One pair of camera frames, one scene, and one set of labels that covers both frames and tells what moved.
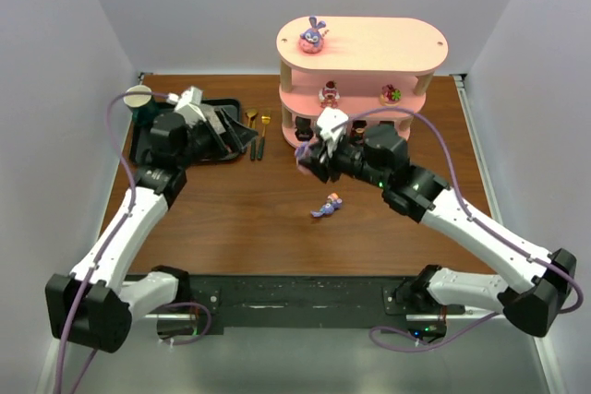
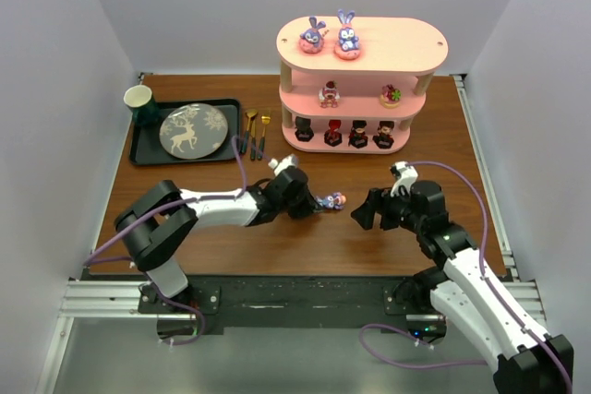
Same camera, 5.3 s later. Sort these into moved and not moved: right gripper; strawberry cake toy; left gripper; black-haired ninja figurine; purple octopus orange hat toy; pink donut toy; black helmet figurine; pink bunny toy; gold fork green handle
Moved: purple octopus orange hat toy; right gripper; left gripper
Not moved: gold fork green handle; pink bunny toy; strawberry cake toy; pink donut toy; black-haired ninja figurine; black helmet figurine
